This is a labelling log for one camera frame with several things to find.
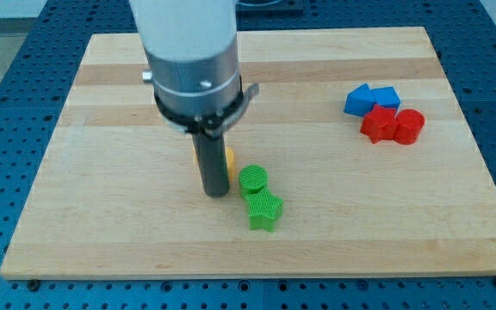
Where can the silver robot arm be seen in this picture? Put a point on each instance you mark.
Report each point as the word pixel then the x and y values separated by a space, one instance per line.
pixel 191 48

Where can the green star block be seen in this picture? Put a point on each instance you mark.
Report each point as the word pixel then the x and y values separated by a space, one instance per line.
pixel 264 210

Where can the wooden board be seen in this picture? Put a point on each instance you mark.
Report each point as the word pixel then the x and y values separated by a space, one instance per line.
pixel 353 160

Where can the red star block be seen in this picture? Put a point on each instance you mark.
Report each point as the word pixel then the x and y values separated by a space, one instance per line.
pixel 380 124

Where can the yellow block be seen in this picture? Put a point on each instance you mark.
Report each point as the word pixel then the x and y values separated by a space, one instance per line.
pixel 230 163

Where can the green cylinder block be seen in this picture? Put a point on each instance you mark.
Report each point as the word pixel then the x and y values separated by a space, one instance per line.
pixel 252 179

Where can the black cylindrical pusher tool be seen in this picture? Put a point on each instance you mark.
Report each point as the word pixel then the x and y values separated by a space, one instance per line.
pixel 211 159

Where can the blue triangle block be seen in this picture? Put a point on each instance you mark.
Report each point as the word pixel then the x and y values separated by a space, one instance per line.
pixel 360 101

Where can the blue cube block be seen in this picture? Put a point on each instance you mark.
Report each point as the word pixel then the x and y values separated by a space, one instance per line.
pixel 386 97

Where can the red cylinder block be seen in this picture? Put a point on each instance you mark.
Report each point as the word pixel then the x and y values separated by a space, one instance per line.
pixel 410 124

